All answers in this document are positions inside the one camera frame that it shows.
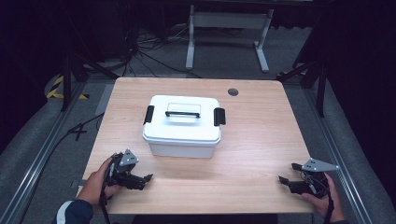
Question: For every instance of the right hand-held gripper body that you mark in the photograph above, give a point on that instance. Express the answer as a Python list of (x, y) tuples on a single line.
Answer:
[(311, 186)]

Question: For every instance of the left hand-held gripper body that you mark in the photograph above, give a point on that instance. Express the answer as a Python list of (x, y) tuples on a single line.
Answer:
[(123, 169)]

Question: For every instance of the white lidded storage box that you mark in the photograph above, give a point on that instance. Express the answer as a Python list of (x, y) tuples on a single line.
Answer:
[(181, 132)]

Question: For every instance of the person's right hand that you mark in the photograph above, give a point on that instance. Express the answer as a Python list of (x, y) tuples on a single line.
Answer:
[(330, 207)]

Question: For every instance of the person's left hand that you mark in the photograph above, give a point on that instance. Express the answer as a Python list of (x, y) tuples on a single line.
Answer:
[(95, 186)]

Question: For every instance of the person's dark lap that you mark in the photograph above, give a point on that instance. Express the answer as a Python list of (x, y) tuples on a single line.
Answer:
[(202, 219)]

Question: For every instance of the black tripod stand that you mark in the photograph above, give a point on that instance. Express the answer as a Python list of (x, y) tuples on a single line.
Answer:
[(320, 90), (66, 84)]

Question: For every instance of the yellow black hazard tape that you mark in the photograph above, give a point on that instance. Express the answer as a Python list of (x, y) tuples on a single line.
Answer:
[(53, 92)]

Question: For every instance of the aluminium floor rail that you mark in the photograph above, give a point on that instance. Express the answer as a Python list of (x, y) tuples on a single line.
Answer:
[(37, 163), (337, 155)]

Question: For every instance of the white metal table frame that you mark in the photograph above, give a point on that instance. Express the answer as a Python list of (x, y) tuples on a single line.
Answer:
[(230, 20)]

